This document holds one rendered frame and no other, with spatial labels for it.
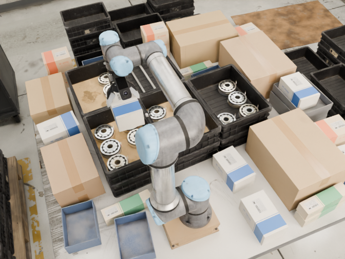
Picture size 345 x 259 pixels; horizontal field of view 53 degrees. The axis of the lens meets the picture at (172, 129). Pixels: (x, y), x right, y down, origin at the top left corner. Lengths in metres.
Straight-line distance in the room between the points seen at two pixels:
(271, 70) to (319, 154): 0.61
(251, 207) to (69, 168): 0.87
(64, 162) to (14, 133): 1.53
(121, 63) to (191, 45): 1.04
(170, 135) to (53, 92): 1.21
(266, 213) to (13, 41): 3.47
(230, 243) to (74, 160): 0.83
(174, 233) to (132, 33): 2.00
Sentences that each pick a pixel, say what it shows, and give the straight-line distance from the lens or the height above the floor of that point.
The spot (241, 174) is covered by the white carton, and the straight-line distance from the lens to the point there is 1.71.
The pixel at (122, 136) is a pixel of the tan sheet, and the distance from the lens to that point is 1.82.
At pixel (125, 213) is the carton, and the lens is 1.67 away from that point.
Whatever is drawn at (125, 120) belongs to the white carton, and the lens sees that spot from 1.51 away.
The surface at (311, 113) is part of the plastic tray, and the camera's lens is 1.99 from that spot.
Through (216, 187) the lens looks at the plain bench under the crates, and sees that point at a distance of 1.76.
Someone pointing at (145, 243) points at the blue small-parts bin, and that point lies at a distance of 1.64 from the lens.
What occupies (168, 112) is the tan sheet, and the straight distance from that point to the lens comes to 1.89.
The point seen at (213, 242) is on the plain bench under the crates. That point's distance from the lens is 1.64.
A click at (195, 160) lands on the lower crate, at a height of 0.73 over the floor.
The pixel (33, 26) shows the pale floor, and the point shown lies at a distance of 4.50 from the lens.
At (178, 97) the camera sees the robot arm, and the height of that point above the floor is 1.41.
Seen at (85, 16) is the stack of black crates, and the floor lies 0.49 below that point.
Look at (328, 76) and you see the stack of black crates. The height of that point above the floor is 0.39.
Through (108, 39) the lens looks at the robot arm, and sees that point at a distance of 1.35.
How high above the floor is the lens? 2.21
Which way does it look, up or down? 50 degrees down
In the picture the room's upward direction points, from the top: 4 degrees counter-clockwise
